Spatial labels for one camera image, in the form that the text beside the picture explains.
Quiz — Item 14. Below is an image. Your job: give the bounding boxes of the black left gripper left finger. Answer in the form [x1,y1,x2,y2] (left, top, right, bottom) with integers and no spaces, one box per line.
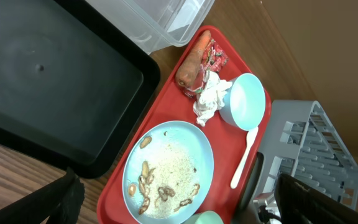
[0,168,85,224]

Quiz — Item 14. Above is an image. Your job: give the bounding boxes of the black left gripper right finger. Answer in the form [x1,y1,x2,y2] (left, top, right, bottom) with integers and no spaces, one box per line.
[274,174,358,224]

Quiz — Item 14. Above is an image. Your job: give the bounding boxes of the white plastic spoon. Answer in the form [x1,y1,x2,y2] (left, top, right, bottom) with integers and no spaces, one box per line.
[230,127,259,189]

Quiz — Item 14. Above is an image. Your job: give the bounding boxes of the mint green bowl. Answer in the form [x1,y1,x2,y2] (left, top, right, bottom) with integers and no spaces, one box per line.
[183,211,223,224]

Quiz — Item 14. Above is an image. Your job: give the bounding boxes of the light blue plate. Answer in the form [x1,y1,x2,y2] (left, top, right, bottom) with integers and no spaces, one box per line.
[122,121,214,223]

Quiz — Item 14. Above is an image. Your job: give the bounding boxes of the light blue bowl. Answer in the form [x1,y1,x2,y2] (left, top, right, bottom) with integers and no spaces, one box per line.
[219,73,266,131]

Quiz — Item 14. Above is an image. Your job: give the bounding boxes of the grey dishwasher rack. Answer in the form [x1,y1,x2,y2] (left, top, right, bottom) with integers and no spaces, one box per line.
[254,100,358,209]

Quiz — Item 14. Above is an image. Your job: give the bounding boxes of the peanut shells food scraps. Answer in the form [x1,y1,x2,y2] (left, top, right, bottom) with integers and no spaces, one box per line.
[135,136,203,219]

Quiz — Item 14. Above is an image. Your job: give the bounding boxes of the black plastic bin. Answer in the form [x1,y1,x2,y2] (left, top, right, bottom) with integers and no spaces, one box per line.
[0,0,160,179]

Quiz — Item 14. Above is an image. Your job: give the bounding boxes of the crumpled white napkin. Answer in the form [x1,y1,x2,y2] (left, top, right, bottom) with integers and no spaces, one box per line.
[193,70,232,127]

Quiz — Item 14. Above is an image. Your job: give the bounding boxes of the red serving tray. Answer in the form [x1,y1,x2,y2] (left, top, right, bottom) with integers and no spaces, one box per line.
[96,25,272,224]

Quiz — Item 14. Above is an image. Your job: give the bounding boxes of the red snack wrapper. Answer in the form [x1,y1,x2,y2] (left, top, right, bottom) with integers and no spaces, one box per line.
[183,39,229,98]

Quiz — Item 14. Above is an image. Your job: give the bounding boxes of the orange carrot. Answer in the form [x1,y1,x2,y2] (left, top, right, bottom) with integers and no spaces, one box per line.
[175,30,211,88]

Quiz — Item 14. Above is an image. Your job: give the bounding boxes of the clear plastic bin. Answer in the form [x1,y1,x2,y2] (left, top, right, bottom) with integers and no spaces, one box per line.
[86,0,214,54]

